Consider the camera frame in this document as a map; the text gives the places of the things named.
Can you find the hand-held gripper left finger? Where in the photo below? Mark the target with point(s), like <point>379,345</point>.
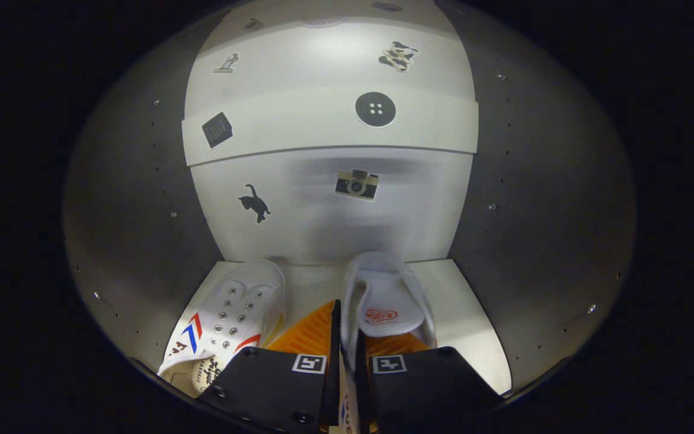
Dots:
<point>275,386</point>

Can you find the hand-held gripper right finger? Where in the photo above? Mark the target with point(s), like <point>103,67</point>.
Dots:
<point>431,392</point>

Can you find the dark grey shoe cabinet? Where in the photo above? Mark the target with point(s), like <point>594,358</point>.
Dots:
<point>534,181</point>

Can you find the white shoe with striped side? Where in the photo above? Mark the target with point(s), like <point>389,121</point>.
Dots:
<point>238,313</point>

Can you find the white shoe with red logo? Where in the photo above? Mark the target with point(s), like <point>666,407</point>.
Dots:
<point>386,301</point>

